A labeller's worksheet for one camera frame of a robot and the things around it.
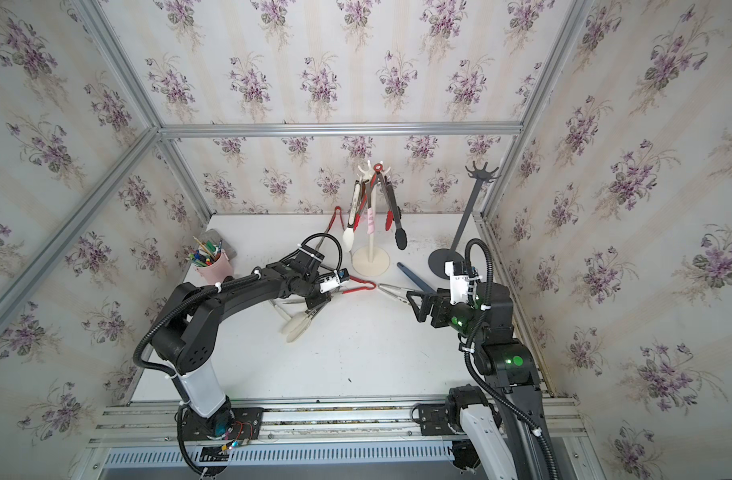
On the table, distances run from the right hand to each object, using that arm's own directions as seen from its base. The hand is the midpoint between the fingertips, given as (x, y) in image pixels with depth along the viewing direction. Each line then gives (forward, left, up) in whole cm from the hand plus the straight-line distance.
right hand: (430, 293), depth 69 cm
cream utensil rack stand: (+27, +14, -24) cm, 39 cm away
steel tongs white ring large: (+19, +20, 0) cm, 28 cm away
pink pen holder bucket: (+16, +63, -16) cm, 67 cm away
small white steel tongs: (+14, +7, -25) cm, 29 cm away
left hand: (+12, +28, -21) cm, 37 cm away
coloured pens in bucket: (+22, +68, -14) cm, 73 cm away
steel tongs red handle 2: (+15, +18, -24) cm, 34 cm away
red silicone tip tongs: (+23, +9, +2) cm, 24 cm away
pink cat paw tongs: (+21, +15, +6) cm, 26 cm away
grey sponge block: (+36, +74, -22) cm, 86 cm away
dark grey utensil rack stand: (+29, -10, -27) cm, 41 cm away
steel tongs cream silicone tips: (+1, +36, -21) cm, 42 cm away
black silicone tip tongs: (+20, +6, -2) cm, 21 cm away
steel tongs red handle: (+46, +31, -25) cm, 61 cm away
